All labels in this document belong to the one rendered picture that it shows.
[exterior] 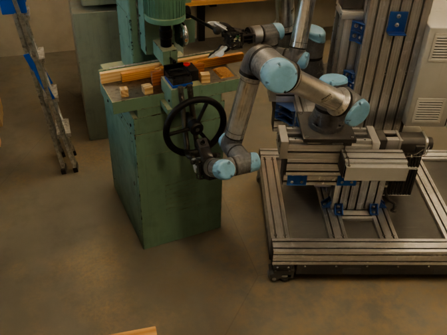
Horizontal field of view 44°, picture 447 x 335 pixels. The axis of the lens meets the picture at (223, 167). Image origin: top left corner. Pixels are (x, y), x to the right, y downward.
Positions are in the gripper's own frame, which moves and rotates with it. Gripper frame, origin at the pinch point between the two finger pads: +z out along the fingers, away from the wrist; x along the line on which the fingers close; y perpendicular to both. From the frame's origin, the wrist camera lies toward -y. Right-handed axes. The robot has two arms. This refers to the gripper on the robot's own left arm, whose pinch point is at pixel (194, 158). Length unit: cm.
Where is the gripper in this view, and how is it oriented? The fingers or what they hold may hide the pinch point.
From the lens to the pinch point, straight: 235.8
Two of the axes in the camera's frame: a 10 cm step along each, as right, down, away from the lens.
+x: 9.2, -2.0, 3.5
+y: 1.6, 9.8, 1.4
